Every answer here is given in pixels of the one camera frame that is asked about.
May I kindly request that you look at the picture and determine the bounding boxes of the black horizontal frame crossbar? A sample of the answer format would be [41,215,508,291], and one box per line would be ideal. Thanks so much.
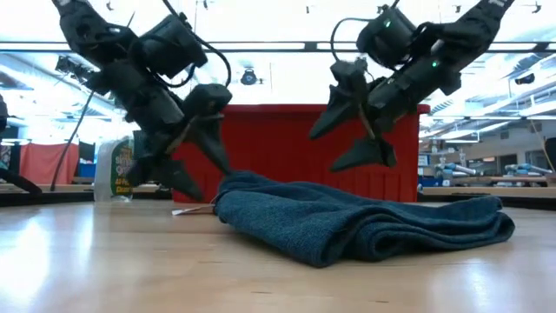
[0,41,556,54]

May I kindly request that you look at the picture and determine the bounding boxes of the green-label spray cleaner bottle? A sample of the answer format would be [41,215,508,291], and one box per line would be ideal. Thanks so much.
[93,137,136,203]

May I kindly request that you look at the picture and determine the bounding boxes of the wooden workbench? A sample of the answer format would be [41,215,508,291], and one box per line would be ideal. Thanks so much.
[419,173,556,205]
[0,182,173,205]

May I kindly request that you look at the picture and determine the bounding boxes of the round black ceiling camera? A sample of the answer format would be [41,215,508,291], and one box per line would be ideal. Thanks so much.
[239,68,260,87]

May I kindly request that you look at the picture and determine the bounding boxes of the red fabric partition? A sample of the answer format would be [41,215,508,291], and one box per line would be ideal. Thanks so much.
[19,142,81,186]

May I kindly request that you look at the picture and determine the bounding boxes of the black left camera cable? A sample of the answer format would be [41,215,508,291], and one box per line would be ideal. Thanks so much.
[162,0,234,88]

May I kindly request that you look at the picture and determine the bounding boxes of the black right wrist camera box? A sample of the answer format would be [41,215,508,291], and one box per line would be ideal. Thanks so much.
[355,8,418,70]

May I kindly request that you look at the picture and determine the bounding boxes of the black right camera cable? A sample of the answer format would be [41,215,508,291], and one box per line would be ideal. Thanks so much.
[329,17,370,62]

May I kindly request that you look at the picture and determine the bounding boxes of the thin black diagonal rod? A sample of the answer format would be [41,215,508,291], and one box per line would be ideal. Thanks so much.
[50,89,96,192]

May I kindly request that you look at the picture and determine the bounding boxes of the black camera cable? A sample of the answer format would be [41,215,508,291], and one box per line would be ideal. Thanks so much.
[162,0,234,88]
[329,17,370,62]

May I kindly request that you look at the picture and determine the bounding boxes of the long black ceiling camera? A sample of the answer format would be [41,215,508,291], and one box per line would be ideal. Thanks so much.
[54,55,95,86]

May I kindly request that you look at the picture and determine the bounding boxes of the dark teal towel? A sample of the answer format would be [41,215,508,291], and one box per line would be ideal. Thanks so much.
[171,170,517,269]

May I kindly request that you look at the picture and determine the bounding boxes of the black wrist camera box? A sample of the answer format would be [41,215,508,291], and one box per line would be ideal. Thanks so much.
[138,15,209,80]
[355,8,418,70]

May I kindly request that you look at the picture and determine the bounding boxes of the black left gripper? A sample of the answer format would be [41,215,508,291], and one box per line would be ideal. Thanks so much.
[99,60,234,202]

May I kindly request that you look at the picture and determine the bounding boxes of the black frame brace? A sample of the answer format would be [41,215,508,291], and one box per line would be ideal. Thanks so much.
[0,167,43,196]

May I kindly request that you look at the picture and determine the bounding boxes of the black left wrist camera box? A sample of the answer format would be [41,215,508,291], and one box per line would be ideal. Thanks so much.
[138,15,209,80]

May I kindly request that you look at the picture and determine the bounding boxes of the red plastic laundry bin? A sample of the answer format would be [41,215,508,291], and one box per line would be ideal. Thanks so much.
[171,103,431,204]

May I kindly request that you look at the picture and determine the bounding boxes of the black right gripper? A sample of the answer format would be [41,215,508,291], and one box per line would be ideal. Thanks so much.
[308,56,461,173]

